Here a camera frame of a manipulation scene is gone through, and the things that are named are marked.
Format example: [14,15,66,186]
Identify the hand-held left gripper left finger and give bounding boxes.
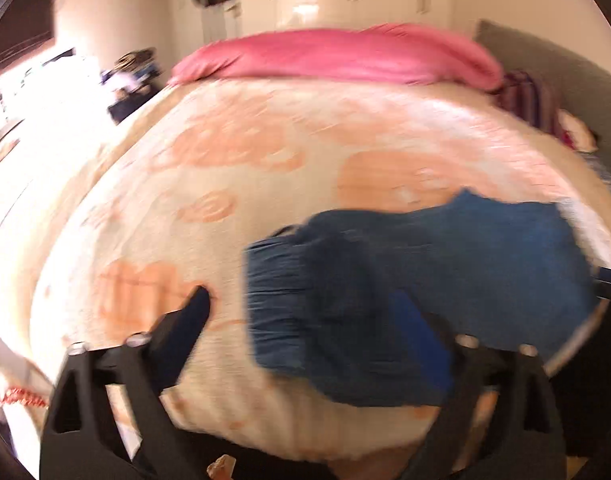
[39,286,210,480]

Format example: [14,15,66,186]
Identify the black television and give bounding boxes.
[0,0,56,75]

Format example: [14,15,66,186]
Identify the pink duvet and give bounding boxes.
[168,22,506,92]

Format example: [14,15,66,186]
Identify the white low cabinet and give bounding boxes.
[0,49,106,181]

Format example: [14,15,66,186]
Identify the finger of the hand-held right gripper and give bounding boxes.
[591,266,611,306]

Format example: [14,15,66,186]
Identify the blue pants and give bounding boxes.
[242,187,599,408]

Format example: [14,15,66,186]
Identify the printed peach blanket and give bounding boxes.
[0,77,611,463]

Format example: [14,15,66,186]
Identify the striped pillow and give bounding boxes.
[495,70,562,133]

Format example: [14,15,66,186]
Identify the pile of clothes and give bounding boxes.
[100,47,162,124]

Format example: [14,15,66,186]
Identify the red string ornament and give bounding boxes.
[0,386,51,408]

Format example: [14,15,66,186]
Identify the grey headboard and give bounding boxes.
[473,19,611,186]

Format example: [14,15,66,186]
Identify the floral pillow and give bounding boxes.
[555,110,601,153]

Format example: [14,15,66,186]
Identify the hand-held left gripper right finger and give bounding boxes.
[389,290,569,480]

